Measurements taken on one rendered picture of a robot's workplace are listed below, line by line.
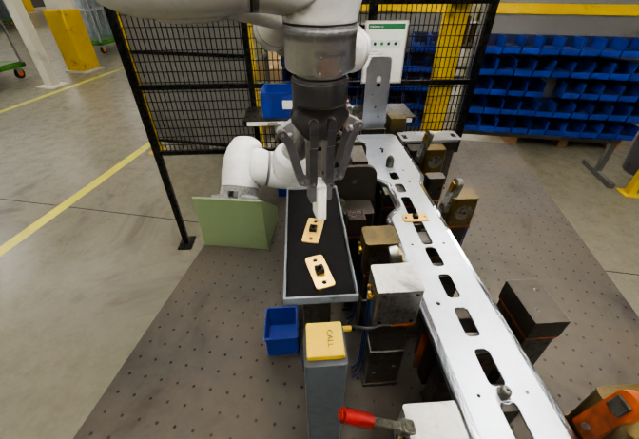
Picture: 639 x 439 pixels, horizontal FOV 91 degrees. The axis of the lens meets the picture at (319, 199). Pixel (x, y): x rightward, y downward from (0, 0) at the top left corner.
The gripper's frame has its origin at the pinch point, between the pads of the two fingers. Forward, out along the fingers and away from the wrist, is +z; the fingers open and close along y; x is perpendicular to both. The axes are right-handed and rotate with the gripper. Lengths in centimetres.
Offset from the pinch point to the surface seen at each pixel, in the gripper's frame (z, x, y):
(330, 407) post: 34.7, -17.6, -3.3
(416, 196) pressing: 34, 37, 47
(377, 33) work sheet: -5, 123, 70
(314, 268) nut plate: 17.4, 0.8, -0.8
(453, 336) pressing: 33.6, -12.9, 26.5
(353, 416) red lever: 20.6, -24.7, -2.6
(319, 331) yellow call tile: 17.6, -12.4, -3.7
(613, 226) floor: 134, 72, 269
